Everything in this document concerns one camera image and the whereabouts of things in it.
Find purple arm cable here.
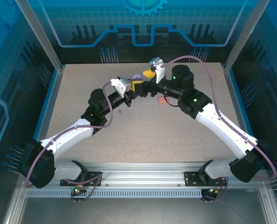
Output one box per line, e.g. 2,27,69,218
163,55,277,221
25,81,114,203

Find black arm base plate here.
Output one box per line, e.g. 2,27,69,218
184,171,208,187
60,171,103,187

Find small connector with lights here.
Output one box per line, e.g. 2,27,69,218
207,188,223,196
72,184,87,196

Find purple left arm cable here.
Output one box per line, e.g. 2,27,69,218
25,81,114,203

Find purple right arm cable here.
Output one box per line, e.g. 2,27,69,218
163,55,277,221

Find aluminium mounting rail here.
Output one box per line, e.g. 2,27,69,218
19,162,277,190

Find aluminium frame post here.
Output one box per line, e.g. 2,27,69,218
14,0,66,72
222,0,271,73

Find slotted grey cable duct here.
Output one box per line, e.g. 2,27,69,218
25,188,203,198

